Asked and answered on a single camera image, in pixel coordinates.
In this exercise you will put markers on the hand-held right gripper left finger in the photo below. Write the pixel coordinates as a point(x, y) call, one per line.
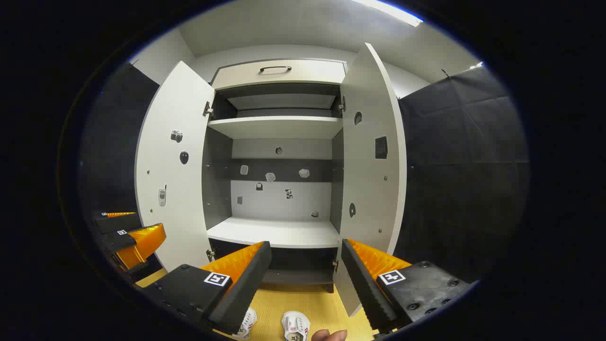
point(246, 293)

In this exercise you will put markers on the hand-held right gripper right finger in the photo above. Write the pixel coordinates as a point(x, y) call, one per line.
point(367, 293)

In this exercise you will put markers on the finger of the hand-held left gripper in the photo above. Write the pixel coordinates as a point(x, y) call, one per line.
point(118, 223)
point(116, 241)

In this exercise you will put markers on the white shoe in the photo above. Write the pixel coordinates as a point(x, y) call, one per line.
point(296, 327)
point(248, 322)

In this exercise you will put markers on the white shoe cabinet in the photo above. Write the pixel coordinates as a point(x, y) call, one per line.
point(284, 203)

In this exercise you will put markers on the white cabinet shelf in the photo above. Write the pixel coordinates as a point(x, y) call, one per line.
point(274, 232)
point(274, 127)

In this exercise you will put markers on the white cabinet drawer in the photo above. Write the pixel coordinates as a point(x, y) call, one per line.
point(303, 76)

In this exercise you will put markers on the ceiling light panel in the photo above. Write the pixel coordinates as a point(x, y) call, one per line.
point(477, 65)
point(393, 12)

